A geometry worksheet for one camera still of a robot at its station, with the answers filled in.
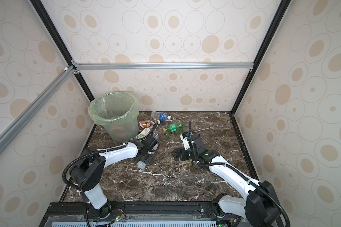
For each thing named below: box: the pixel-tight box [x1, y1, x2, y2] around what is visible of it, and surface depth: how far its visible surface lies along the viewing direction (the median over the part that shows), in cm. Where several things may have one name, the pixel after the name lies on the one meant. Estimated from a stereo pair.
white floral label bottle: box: [135, 127, 151, 140], surface depth 102 cm
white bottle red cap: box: [136, 160, 147, 169], surface depth 87 cm
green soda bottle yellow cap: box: [162, 121, 184, 134], surface depth 108 cm
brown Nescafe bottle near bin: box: [138, 120, 161, 129], surface depth 108 cm
